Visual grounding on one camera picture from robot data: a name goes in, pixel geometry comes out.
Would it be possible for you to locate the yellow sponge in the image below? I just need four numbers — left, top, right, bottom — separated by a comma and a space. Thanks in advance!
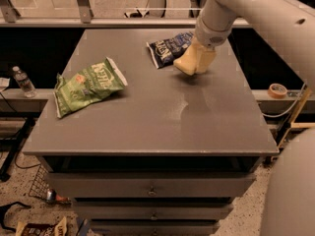
173, 46, 197, 76

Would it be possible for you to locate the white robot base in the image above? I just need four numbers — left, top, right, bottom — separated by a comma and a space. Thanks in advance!
260, 128, 315, 236

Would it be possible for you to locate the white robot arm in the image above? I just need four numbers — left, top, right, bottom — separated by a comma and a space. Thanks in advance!
195, 0, 315, 89

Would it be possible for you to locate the blue chip bag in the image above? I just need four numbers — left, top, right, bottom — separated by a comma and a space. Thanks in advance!
147, 31, 193, 69

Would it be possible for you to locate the green chip bag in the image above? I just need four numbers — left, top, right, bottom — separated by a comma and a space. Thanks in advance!
53, 57, 128, 119

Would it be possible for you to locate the brown snack bag on floor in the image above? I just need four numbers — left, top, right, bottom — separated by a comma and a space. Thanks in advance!
15, 217, 67, 236

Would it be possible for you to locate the tape roll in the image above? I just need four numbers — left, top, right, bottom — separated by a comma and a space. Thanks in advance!
268, 84, 287, 99

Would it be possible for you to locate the clear water bottle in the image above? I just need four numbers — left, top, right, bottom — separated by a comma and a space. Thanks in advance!
12, 66, 36, 98

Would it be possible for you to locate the metal railing frame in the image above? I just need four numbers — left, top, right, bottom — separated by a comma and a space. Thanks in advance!
0, 0, 315, 30

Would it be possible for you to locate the wire basket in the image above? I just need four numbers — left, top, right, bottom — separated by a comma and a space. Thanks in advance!
29, 166, 54, 202

